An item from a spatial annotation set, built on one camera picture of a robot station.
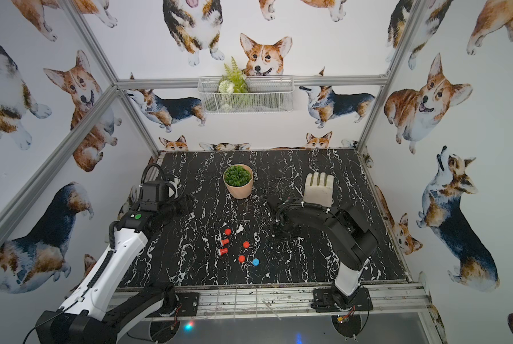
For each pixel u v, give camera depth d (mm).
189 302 738
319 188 1052
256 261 838
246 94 862
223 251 853
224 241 865
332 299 676
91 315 387
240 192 946
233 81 819
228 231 906
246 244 878
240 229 924
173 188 628
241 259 839
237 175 951
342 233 474
